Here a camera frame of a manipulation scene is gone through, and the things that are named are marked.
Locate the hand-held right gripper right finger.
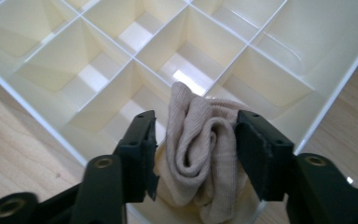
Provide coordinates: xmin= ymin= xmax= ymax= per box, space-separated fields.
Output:
xmin=234 ymin=109 xmax=296 ymax=203

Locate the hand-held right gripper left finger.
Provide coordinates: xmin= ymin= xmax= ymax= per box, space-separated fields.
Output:
xmin=113 ymin=109 xmax=160 ymax=203

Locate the beige sock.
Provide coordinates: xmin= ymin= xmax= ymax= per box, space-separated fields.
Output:
xmin=153 ymin=80 xmax=262 ymax=224

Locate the white divided storage box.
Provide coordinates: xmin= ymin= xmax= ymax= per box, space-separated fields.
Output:
xmin=0 ymin=0 xmax=358 ymax=224

